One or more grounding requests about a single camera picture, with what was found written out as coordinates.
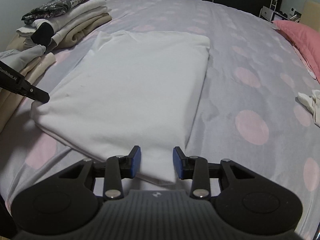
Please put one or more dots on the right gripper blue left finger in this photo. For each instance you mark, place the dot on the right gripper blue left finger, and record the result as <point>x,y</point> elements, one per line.
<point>118,168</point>

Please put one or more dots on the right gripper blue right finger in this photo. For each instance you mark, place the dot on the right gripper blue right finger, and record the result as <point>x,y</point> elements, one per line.
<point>193,168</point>

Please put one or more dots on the white t-shirt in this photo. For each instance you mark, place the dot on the white t-shirt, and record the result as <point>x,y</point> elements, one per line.
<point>130,89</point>

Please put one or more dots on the folded white beige clothes stack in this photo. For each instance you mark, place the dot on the folded white beige clothes stack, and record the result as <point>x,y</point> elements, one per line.
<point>47,31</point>

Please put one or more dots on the light grey folded garment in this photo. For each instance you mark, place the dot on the light grey folded garment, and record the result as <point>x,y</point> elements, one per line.
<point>30,63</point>

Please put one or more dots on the dark floral folded garment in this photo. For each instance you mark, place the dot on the dark floral folded garment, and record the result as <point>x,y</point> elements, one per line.
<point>50,9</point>

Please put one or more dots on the cream white garment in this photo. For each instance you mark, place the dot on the cream white garment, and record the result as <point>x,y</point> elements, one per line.
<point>311,103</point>

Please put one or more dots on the pink pillow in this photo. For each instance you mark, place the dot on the pink pillow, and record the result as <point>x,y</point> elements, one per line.
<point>305,39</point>

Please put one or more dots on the white bedside table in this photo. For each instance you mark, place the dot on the white bedside table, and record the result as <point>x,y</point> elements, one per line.
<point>271,15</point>

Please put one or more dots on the beige padded headboard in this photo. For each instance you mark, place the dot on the beige padded headboard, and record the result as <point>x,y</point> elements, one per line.
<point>310,15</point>

